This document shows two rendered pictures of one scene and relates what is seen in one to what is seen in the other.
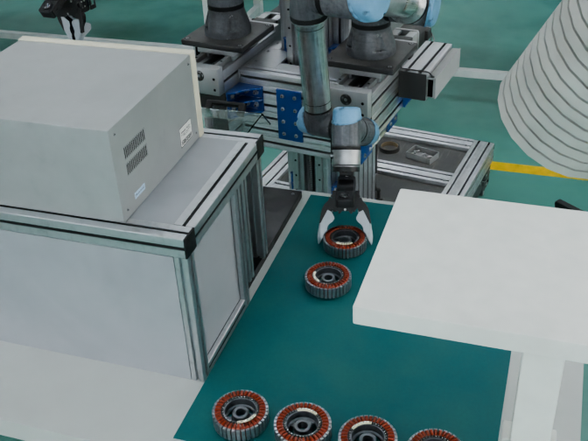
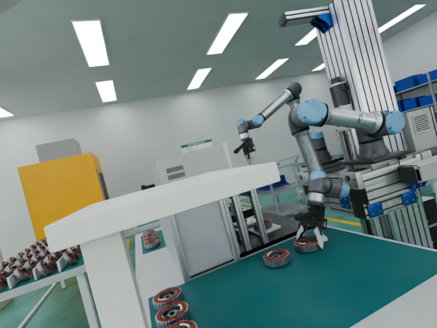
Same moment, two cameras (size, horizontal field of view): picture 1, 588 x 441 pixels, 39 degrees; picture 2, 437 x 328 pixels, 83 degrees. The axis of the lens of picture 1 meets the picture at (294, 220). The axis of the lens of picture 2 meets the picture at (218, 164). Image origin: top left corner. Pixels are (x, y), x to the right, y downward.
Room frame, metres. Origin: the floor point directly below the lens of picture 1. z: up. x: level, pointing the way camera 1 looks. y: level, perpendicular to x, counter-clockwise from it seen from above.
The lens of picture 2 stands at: (0.83, -0.82, 1.23)
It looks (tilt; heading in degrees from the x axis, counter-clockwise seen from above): 1 degrees down; 51
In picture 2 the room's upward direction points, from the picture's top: 15 degrees counter-clockwise
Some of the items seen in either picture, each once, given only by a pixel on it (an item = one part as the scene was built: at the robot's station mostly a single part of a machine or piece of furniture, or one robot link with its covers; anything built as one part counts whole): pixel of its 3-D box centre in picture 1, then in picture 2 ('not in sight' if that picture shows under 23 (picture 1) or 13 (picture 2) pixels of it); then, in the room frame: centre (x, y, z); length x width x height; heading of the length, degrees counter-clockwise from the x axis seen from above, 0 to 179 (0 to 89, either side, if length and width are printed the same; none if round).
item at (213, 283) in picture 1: (215, 282); (204, 236); (1.43, 0.17, 0.91); 0.28 x 0.03 x 0.32; 161
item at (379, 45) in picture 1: (370, 35); (371, 148); (2.37, -0.26, 1.09); 0.15 x 0.15 x 0.10
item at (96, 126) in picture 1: (69, 121); (188, 171); (1.61, 0.47, 1.22); 0.44 x 0.39 x 0.20; 71
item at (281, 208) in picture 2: not in sight; (274, 190); (4.15, 2.03, 0.51); 1.01 x 0.60 x 1.01; 71
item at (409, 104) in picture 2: not in sight; (415, 103); (8.73, 0.85, 1.41); 0.42 x 0.28 x 0.26; 162
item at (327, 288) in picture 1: (328, 279); (276, 258); (1.60, -0.08, 0.77); 0.11 x 0.11 x 0.04
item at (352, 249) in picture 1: (345, 241); (307, 244); (1.75, -0.13, 0.77); 0.11 x 0.11 x 0.04
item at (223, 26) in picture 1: (227, 17); (320, 154); (2.59, 0.18, 1.09); 0.15 x 0.15 x 0.10
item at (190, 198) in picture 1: (86, 171); not in sight; (1.61, 0.45, 1.09); 0.68 x 0.44 x 0.05; 71
